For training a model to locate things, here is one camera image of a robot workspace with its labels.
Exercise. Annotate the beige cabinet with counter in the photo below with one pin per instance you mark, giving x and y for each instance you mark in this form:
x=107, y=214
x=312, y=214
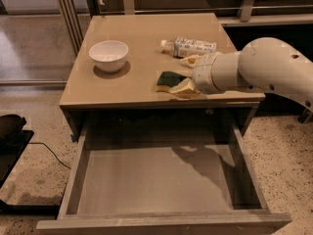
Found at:
x=134, y=87

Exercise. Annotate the green and yellow sponge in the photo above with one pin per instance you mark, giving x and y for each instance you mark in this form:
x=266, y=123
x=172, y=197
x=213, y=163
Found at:
x=168, y=80

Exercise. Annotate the small dark object on floor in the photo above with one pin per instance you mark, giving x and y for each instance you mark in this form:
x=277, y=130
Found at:
x=305, y=117

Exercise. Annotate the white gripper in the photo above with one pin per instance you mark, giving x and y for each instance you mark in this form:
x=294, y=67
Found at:
x=202, y=72

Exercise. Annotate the plastic bottle with label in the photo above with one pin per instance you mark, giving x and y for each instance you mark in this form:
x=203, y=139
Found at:
x=181, y=47

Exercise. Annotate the open grey top drawer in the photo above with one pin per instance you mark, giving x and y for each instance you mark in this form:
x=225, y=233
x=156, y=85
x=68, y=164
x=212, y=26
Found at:
x=179, y=182

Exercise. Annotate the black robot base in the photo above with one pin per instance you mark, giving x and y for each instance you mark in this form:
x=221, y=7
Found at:
x=13, y=141

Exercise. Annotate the metal rail shelf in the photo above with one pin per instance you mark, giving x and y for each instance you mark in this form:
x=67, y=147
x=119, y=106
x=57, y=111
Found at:
x=229, y=11

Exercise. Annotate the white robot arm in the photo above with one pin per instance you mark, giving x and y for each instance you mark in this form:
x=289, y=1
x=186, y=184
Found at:
x=265, y=65

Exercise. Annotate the white bowl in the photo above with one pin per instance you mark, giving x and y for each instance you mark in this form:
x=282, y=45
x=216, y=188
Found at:
x=109, y=55

